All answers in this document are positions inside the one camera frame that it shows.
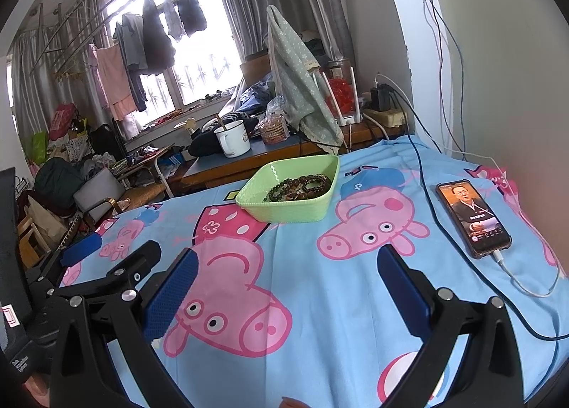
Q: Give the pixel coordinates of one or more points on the glass jar red contents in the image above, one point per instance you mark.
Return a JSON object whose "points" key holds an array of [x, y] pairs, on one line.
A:
{"points": [[340, 92]]}

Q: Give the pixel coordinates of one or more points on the small folding table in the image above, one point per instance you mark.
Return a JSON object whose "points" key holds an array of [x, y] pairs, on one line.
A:
{"points": [[142, 163]]}

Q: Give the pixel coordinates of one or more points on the green floral cloth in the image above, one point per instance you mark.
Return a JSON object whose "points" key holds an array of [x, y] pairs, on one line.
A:
{"points": [[293, 79]]}

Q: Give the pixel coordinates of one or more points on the pig print blue bedsheet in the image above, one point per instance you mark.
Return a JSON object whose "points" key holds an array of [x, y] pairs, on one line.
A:
{"points": [[311, 301]]}

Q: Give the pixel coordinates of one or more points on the grey hanging shirt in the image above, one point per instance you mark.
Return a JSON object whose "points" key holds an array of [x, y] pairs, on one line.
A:
{"points": [[131, 43]]}

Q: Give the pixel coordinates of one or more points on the black power adapter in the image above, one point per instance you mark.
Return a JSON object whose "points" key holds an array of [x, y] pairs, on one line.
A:
{"points": [[380, 96]]}

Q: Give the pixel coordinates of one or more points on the blue cloth pile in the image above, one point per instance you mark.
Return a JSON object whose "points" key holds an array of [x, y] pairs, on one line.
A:
{"points": [[258, 96]]}

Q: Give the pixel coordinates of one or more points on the white wifi router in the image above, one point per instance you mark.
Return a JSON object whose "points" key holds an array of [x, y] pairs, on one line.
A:
{"points": [[351, 120]]}

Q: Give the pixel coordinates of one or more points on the black smartphone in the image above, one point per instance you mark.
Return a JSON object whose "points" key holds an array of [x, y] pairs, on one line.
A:
{"points": [[473, 221]]}

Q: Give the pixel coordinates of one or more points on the red shopping bag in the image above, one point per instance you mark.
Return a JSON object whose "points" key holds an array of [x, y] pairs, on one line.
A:
{"points": [[62, 119]]}

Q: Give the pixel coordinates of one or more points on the black hanging garment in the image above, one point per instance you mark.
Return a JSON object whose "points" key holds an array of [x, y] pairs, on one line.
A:
{"points": [[191, 14]]}

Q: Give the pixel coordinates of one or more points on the wooden desk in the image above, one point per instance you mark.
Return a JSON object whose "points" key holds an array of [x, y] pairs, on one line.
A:
{"points": [[222, 172]]}

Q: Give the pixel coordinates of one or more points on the cream power strip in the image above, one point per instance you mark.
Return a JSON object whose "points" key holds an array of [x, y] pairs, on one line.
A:
{"points": [[386, 118]]}

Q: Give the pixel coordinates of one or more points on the green plastic basket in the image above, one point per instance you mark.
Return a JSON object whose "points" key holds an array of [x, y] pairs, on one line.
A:
{"points": [[289, 211]]}

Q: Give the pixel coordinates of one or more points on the cardboard box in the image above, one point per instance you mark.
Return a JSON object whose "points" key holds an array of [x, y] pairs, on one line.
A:
{"points": [[255, 68]]}

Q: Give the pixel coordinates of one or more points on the black cloth bundle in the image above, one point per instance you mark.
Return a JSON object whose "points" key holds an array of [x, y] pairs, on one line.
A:
{"points": [[204, 143]]}

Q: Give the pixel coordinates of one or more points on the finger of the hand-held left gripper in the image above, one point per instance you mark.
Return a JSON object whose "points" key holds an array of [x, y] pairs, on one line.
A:
{"points": [[133, 261], [82, 248]]}

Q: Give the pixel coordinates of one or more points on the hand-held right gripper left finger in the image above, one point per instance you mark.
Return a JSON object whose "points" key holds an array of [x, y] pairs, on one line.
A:
{"points": [[171, 297]]}

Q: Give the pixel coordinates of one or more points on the grey curtain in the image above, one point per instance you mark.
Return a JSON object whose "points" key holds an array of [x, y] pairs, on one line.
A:
{"points": [[249, 12], [26, 79]]}

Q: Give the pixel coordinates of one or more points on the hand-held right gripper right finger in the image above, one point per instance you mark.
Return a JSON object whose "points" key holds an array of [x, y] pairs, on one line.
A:
{"points": [[404, 292]]}

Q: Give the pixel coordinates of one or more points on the pink hanging garment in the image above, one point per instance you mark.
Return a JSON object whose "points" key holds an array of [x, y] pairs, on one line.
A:
{"points": [[113, 79]]}

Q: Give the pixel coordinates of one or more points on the dark hanging jacket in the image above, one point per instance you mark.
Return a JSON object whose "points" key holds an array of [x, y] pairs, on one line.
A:
{"points": [[158, 43]]}

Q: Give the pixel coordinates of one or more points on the dark green bag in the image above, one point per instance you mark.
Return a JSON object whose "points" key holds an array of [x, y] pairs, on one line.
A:
{"points": [[58, 177]]}

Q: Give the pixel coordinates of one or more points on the small woven basket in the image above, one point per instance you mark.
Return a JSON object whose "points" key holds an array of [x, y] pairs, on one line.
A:
{"points": [[273, 130]]}

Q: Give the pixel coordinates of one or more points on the bright green bag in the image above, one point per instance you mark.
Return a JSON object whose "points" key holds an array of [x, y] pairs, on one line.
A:
{"points": [[39, 148]]}

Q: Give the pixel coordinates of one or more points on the white enamel mug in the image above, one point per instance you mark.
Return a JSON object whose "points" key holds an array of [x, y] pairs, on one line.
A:
{"points": [[233, 141]]}

